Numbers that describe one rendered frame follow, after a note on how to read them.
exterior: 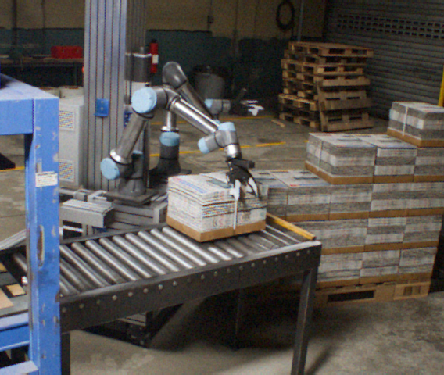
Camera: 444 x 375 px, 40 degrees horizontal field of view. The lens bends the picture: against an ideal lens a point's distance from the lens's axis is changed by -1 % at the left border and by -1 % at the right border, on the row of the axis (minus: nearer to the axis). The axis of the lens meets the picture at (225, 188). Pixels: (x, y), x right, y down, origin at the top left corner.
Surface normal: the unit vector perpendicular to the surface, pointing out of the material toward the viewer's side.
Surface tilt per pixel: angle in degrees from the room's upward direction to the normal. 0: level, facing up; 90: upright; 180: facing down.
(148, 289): 90
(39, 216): 90
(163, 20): 90
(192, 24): 90
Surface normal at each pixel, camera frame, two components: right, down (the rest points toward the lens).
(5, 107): 0.59, 0.28
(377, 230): 0.32, 0.29
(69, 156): -0.32, 0.25
